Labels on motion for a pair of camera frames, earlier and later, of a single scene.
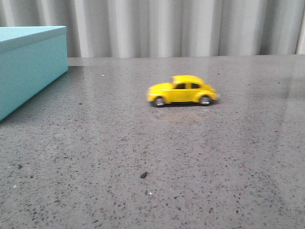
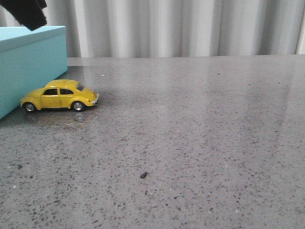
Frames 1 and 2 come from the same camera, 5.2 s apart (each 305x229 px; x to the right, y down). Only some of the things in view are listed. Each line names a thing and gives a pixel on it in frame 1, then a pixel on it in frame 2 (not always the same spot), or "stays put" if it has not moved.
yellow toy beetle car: (182, 88) → (60, 94)
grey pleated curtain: (110, 28) stays put
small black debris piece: (143, 175) stays put
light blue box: (32, 59) stays put
